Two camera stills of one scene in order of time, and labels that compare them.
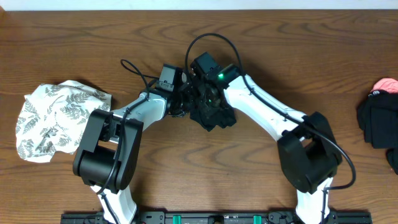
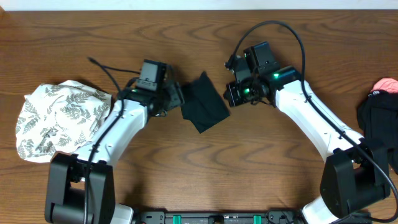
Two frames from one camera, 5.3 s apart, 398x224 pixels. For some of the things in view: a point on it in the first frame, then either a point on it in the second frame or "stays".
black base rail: [213, 217] stays
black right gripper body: [207, 99] -> [245, 92]
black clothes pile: [377, 116] stays
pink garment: [388, 84] stays
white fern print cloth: [54, 117] stays
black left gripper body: [181, 101] -> [168, 98]
